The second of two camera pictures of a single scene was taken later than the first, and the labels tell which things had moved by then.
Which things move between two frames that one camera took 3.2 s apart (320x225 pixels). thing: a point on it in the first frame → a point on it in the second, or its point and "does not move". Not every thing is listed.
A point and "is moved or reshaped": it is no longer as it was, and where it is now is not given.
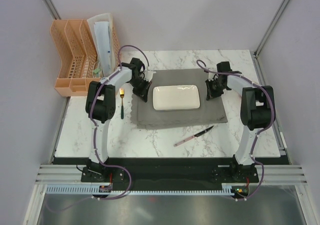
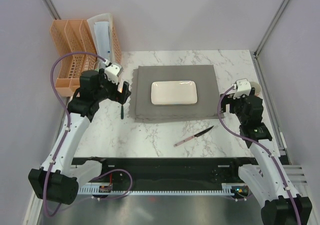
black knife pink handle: (186, 140) does not move
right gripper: (210, 94) → (226, 99)
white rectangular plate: (175, 97) is moved or reshaped
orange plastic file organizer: (77, 47) does not move
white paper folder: (101, 26) does not move
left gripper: (143, 93) → (117, 96)
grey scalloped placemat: (144, 116) is moved or reshaped
